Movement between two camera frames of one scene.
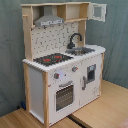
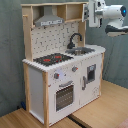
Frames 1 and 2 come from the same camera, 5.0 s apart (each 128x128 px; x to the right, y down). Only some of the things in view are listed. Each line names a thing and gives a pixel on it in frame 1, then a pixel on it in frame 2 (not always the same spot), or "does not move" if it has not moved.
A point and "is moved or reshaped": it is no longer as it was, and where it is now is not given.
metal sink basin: x=79 y=51 does not move
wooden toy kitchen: x=62 y=74 does not move
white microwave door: x=98 y=11 is moved or reshaped
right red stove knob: x=74 y=68 does not move
